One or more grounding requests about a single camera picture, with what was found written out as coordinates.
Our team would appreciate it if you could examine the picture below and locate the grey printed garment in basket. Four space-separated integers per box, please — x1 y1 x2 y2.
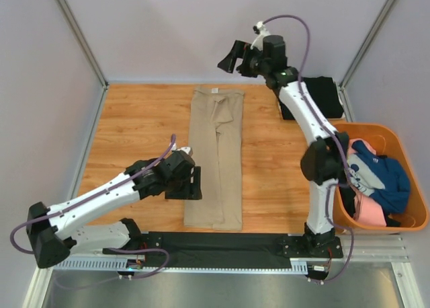
347 153 385 196

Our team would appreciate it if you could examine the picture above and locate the right aluminium corner post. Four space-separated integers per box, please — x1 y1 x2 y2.
340 0 398 89

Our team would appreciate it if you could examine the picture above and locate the aluminium frame rail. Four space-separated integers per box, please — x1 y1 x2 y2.
40 229 411 264

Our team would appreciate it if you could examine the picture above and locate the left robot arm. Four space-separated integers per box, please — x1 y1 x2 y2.
26 147 202 268

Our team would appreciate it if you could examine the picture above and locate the orange plastic laundry basket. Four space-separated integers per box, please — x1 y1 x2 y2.
333 123 429 234

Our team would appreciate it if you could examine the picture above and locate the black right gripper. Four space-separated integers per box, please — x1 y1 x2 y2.
216 41 269 79

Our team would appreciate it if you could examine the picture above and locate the beige t shirt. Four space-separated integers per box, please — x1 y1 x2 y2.
183 87 245 231

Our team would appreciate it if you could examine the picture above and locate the white slotted cable duct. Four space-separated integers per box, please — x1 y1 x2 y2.
54 256 308 275

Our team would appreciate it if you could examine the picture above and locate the blue garment in basket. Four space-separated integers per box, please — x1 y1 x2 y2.
362 155 411 214

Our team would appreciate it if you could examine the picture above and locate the black garment in basket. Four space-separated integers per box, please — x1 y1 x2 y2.
339 187 400 227

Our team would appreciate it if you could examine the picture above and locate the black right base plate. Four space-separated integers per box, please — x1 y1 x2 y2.
275 235 343 259

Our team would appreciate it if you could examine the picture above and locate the left aluminium corner post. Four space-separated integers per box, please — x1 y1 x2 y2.
55 0 108 89

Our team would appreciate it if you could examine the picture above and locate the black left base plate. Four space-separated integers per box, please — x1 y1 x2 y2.
101 231 167 256

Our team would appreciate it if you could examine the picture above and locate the aluminium corner post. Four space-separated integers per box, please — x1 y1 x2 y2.
55 0 108 89
340 0 398 89

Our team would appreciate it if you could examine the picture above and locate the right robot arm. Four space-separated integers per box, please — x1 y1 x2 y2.
218 35 349 257

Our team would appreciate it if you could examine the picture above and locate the folded black t shirt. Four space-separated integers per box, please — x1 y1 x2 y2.
278 75 345 120

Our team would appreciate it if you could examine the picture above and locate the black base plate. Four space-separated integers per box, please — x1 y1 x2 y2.
275 235 343 259
101 231 167 256

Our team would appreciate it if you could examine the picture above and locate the pink garment in basket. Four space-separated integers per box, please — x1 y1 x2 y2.
347 139 386 227

